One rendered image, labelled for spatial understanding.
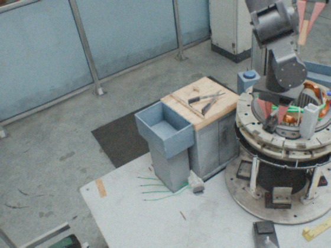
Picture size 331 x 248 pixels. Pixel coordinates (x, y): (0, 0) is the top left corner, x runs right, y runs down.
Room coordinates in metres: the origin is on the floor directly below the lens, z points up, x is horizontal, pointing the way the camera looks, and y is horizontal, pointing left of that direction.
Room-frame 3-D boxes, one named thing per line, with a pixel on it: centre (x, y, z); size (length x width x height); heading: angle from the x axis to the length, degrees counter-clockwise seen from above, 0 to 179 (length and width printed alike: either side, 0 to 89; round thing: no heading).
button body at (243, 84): (0.98, -0.35, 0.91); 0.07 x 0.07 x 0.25; 5
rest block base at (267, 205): (0.57, -0.32, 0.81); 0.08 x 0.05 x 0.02; 73
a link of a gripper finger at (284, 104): (0.56, -0.27, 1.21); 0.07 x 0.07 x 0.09; 48
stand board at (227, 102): (0.84, -0.14, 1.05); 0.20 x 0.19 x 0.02; 118
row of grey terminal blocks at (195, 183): (0.72, -0.08, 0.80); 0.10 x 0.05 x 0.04; 9
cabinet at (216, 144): (0.84, -0.14, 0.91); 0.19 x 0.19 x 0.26; 28
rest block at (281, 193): (0.57, -0.33, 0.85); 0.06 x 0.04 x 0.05; 73
